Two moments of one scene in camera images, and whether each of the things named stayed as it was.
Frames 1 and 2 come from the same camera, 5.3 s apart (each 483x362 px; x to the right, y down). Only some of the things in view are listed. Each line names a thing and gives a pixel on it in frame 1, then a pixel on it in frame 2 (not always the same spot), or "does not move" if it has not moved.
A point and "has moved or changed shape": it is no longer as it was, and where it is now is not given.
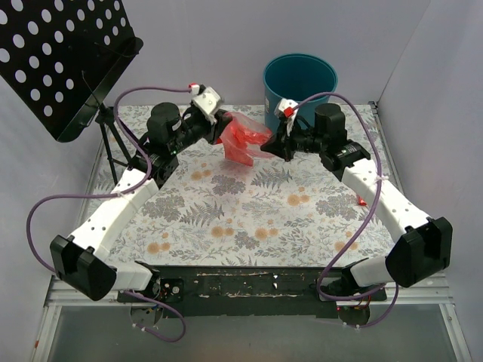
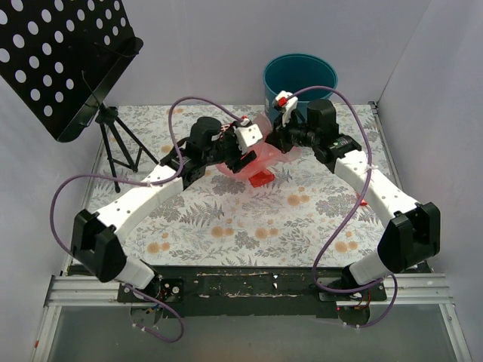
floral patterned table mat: [210, 210] does not move
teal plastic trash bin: [296, 77] does not move
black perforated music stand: [59, 55] does not move
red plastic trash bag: [242, 139] has moved or changed shape
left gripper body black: [220, 126] to [234, 151]
